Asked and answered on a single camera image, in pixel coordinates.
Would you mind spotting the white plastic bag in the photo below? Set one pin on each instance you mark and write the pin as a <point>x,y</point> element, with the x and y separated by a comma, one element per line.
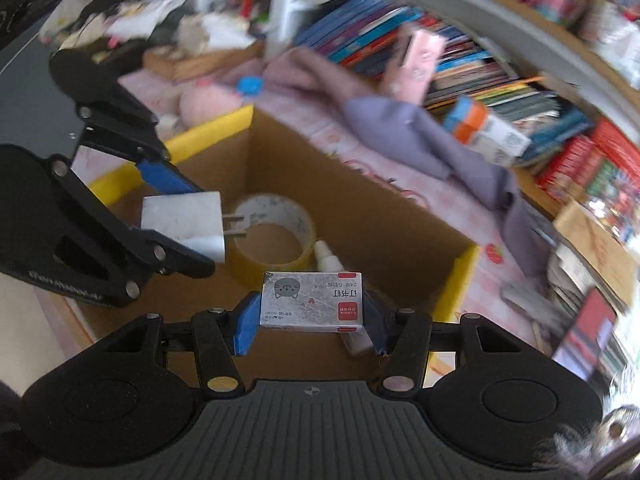
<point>140,17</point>

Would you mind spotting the kraft paper envelope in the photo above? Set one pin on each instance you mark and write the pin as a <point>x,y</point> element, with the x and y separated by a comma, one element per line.
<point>590,240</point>

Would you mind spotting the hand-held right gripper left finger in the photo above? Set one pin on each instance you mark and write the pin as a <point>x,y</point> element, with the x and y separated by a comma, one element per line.
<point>245,322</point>

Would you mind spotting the orange blue white carton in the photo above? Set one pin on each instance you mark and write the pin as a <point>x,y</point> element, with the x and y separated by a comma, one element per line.
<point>495,135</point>

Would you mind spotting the white charger plug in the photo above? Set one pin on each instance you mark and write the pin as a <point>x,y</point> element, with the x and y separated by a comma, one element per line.
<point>180,220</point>

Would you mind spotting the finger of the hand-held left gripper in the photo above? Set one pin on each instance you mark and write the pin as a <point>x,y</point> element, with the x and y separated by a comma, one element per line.
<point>150,250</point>
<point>170,180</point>

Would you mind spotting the pink carton box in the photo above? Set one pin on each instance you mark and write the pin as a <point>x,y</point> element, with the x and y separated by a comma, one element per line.
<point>417,65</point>

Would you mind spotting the pile of books and papers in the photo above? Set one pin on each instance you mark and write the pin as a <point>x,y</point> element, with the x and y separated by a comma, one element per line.
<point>565,270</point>

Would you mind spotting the red boxed book set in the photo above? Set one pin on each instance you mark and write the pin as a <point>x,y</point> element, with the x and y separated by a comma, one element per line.
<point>580,160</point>

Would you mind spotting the white bookshelf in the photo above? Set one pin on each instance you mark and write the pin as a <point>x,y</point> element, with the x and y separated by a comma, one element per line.
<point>285,10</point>

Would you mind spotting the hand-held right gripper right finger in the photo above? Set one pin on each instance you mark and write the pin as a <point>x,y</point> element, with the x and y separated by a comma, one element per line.
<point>375,327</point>

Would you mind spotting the yellow cardboard box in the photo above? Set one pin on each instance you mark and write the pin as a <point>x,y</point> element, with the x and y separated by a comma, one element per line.
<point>370,225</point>

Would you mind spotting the small white bottle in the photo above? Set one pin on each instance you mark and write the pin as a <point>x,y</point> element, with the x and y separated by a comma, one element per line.
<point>327,257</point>

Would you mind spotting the pink checked tablecloth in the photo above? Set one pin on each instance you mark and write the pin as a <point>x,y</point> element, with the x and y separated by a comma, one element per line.
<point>370,170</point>

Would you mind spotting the row of blue books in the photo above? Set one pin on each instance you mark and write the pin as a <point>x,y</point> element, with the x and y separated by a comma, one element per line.
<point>360,35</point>

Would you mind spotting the pink pig plush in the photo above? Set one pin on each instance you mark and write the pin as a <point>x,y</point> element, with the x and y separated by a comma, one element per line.
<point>207,102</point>

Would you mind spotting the yellow tape roll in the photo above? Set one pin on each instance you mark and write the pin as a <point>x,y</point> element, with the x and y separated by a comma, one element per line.
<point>300,230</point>

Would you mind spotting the fuzzy grey sleeve cuff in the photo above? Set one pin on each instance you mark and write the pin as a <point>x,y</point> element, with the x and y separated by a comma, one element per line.
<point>615,425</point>

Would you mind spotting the small white staple box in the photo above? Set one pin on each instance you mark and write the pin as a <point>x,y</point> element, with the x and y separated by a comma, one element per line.
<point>310,300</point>

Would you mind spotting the smartphone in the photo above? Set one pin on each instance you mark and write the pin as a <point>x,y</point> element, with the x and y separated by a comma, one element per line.
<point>585,335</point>

